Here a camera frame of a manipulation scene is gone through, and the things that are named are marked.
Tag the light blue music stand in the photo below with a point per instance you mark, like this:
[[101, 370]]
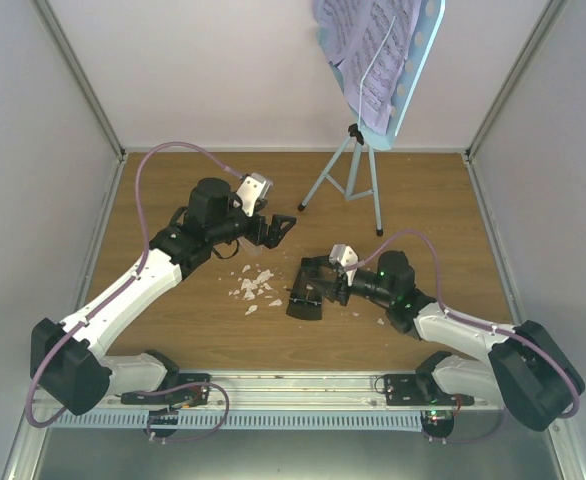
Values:
[[352, 169]]

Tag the black metronome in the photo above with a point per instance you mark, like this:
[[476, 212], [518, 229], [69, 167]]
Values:
[[306, 310]]

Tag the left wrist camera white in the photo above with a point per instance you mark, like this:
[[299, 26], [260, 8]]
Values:
[[253, 188]]

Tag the clear plastic metronome cover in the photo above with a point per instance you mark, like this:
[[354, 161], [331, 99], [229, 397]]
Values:
[[251, 249]]

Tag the grey slotted cable duct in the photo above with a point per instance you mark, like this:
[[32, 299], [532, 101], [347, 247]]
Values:
[[248, 420]]

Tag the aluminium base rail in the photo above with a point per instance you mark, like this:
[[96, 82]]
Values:
[[277, 390]]

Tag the sheet music pages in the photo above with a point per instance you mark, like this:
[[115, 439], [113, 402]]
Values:
[[368, 42]]

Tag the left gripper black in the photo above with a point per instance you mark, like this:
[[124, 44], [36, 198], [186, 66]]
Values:
[[273, 237]]

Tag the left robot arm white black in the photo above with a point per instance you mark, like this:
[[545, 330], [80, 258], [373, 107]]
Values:
[[69, 359]]

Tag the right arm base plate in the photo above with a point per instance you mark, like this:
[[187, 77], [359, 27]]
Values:
[[416, 390]]

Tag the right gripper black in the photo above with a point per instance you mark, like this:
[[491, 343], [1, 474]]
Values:
[[332, 292]]

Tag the white paint patch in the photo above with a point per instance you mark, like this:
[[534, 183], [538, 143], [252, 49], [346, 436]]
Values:
[[257, 288]]

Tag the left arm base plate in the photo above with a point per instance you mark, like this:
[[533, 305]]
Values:
[[194, 395]]

